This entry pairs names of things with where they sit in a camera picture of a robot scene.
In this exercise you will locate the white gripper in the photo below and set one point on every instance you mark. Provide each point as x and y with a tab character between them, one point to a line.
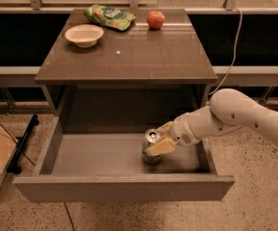
182	130

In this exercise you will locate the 7up soda can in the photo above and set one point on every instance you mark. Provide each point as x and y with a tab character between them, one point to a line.
151	137

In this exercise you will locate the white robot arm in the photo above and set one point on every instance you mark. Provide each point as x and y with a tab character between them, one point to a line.
228	112

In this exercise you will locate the open grey top drawer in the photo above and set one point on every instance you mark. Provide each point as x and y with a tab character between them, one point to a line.
93	151

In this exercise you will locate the red apple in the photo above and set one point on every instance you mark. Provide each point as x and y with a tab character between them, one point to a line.
155	20

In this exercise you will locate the white paper bowl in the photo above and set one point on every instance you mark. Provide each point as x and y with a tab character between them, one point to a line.
84	35

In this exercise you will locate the green chip bag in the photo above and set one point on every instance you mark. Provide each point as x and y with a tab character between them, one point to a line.
109	17

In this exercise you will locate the black stand bar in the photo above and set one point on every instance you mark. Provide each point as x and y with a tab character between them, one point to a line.
14	167

